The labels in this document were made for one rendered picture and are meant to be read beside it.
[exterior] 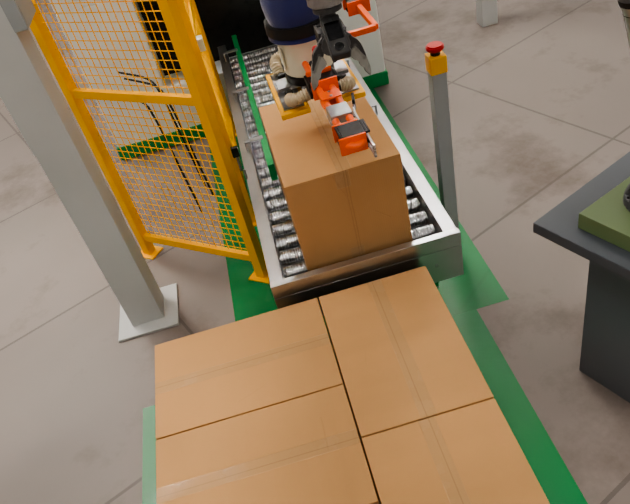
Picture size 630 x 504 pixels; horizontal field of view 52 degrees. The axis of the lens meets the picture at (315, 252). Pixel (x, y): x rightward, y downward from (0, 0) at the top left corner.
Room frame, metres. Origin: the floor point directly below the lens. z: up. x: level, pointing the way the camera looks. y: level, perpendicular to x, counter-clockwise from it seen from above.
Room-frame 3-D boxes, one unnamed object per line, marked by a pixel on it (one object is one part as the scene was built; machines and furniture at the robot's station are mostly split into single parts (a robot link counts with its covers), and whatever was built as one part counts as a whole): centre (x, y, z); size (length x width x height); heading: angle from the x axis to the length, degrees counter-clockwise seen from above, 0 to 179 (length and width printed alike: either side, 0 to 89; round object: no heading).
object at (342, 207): (2.08, -0.15, 0.75); 0.60 x 0.40 x 0.40; 2
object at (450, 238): (1.72, -0.17, 0.58); 0.70 x 0.03 x 0.06; 92
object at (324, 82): (1.85, -0.16, 1.23); 0.10 x 0.08 x 0.06; 93
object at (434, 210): (2.90, -0.46, 0.50); 2.31 x 0.05 x 0.19; 2
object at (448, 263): (1.72, -0.17, 0.47); 0.70 x 0.03 x 0.15; 92
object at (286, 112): (2.09, -0.05, 1.13); 0.34 x 0.10 x 0.05; 3
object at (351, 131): (1.50, -0.17, 1.23); 0.08 x 0.07 x 0.05; 3
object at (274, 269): (2.88, 0.20, 0.50); 2.31 x 0.05 x 0.19; 2
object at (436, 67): (2.31, -0.65, 0.50); 0.07 x 0.07 x 1.00; 2
